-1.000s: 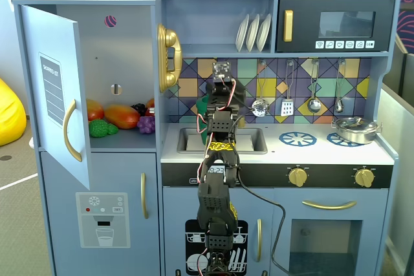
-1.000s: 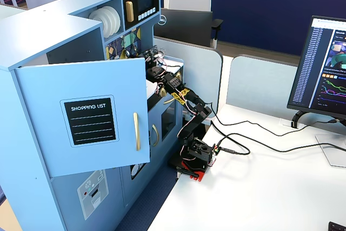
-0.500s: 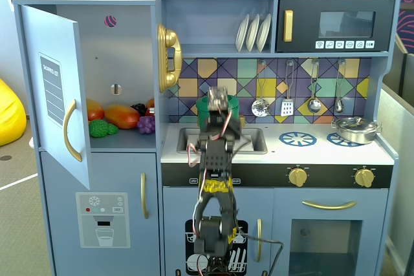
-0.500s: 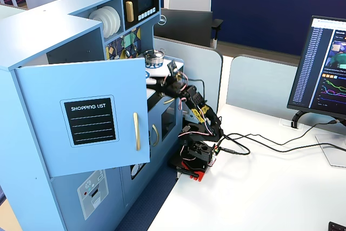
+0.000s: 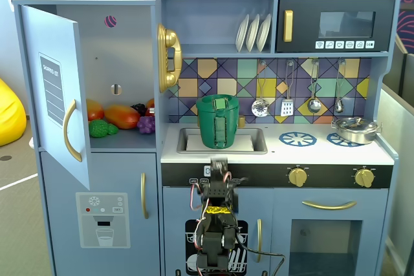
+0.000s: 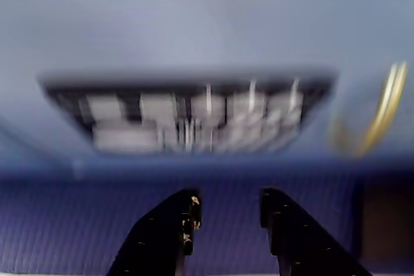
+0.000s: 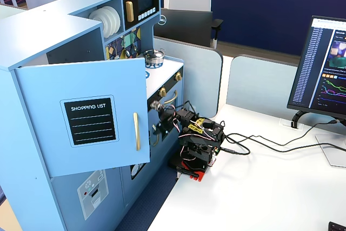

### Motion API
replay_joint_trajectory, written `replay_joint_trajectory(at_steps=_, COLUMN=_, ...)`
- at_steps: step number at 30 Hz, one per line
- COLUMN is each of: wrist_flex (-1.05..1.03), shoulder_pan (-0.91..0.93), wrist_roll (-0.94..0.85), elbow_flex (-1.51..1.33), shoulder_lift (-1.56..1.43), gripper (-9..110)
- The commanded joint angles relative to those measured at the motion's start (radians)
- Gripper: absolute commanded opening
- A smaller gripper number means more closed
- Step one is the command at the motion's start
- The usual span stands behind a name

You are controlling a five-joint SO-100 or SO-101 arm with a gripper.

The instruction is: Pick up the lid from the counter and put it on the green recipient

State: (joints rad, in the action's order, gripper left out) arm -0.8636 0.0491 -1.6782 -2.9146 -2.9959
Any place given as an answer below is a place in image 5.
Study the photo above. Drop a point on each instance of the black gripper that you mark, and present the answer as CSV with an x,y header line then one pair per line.
x,y
219,172

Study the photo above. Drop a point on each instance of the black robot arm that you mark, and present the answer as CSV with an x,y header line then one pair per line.
x,y
218,192

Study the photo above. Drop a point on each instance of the steel pot with lid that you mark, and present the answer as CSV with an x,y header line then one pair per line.
x,y
355,132

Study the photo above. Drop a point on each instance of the digital clock display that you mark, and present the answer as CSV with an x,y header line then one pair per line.
x,y
207,171

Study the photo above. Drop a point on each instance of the green plastic container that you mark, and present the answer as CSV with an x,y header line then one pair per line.
x,y
207,130

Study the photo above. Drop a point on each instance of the grey toy sink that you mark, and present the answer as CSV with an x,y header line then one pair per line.
x,y
258,140

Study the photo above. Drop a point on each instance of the gold toy faucet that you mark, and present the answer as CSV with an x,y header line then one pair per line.
x,y
242,121

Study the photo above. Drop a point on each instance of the steel slotted skimmer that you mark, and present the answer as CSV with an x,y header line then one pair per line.
x,y
260,108

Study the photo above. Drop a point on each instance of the gold stove knob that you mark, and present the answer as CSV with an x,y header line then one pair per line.
x,y
298,177
365,178

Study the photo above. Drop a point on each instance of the purple toy grapes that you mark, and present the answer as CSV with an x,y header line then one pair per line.
x,y
146,124

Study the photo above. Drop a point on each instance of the steel slotted spatula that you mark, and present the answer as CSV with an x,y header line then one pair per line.
x,y
287,108

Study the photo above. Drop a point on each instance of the red toy fruit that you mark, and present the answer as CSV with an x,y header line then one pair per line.
x,y
150,107

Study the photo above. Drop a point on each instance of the blue toy kitchen unit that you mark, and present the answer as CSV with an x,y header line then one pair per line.
x,y
129,172

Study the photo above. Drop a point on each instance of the dark toy blackberry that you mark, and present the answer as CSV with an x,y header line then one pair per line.
x,y
139,108

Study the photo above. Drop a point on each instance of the orange toy mango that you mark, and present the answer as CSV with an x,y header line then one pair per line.
x,y
123,117

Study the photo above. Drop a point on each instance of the steel ladle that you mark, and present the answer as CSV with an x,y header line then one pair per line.
x,y
314,105

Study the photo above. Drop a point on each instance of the green toy lettuce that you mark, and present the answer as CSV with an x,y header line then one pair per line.
x,y
98,128

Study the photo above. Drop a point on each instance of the ice dispenser sticker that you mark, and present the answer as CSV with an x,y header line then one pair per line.
x,y
103,221

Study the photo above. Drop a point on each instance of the white toy plate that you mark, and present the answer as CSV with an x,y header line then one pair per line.
x,y
241,35
252,33
264,32

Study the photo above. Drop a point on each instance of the steel spoon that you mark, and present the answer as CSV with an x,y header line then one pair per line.
x,y
339,106

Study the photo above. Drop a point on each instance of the gold toy telephone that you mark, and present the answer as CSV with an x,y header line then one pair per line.
x,y
168,40

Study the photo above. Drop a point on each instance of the orange red toy peach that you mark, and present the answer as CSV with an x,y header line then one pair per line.
x,y
94,110

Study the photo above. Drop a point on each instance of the black toy microwave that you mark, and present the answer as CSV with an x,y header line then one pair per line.
x,y
304,24

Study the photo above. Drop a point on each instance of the grey shopping list sticker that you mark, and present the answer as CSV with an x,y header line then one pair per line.
x,y
51,88

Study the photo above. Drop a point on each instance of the grey partition panel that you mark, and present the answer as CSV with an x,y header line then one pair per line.
x,y
396,111

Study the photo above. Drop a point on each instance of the blue fridge door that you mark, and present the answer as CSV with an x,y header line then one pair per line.
x,y
48,37

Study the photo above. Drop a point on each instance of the yellow beanbag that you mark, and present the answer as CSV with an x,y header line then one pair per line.
x,y
9,114

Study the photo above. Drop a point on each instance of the white wall socket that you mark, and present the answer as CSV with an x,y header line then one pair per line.
x,y
11,2

